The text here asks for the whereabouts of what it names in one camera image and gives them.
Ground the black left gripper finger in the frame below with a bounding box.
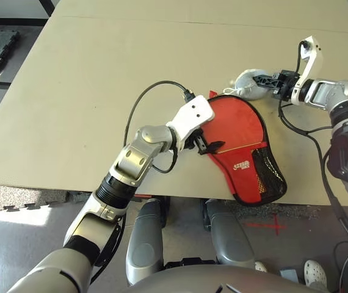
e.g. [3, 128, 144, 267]
[204, 140, 226, 153]

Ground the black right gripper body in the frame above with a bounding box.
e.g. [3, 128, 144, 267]
[272, 70, 300, 102]

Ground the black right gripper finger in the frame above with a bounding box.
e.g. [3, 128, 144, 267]
[252, 74, 280, 90]

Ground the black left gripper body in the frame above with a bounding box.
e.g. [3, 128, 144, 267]
[184, 131, 209, 156]

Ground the red ping-pong paddle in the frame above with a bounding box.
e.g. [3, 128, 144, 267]
[209, 96, 268, 152]

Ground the red black paddle case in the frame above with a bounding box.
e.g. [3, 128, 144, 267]
[203, 90, 288, 204]

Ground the grey robot right leg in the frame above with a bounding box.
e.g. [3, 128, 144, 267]
[206, 198, 256, 269]

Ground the grey robot leg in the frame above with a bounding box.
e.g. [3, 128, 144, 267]
[126, 197, 170, 284]
[206, 198, 256, 269]

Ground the red floor tape cross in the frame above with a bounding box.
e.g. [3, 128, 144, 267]
[245, 213, 288, 236]

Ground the grey robot left leg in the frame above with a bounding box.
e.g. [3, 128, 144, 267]
[126, 197, 170, 284]

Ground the grey robot torso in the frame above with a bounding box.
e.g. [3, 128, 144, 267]
[129, 264, 312, 293]

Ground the grey foot pedal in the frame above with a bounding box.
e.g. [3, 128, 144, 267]
[279, 267, 299, 281]

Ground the grey trouser leg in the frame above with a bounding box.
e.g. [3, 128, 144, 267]
[310, 280, 330, 293]

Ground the speckled grey foam mat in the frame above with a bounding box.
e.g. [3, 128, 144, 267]
[0, 183, 71, 211]

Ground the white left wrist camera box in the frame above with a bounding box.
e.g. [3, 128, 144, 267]
[166, 95, 216, 150]

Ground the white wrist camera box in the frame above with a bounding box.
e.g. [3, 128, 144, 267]
[290, 35, 324, 106]
[166, 95, 216, 150]

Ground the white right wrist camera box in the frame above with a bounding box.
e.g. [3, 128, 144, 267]
[290, 35, 324, 106]

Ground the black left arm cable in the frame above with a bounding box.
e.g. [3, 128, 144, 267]
[123, 81, 195, 173]

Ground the black metal table frame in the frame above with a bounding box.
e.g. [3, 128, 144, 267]
[0, 0, 57, 89]

